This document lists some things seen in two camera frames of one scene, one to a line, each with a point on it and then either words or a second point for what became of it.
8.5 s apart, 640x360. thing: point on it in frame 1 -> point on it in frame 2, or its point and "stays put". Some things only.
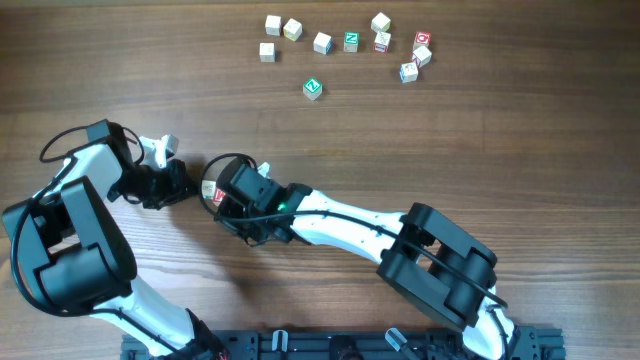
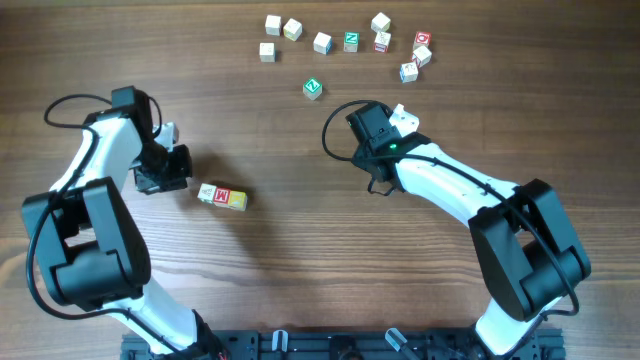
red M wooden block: x=218 y=196 stays put
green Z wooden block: x=312 y=88 stays put
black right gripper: x=254 y=234 -> x=361 y=152
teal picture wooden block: x=208 y=189 stays put
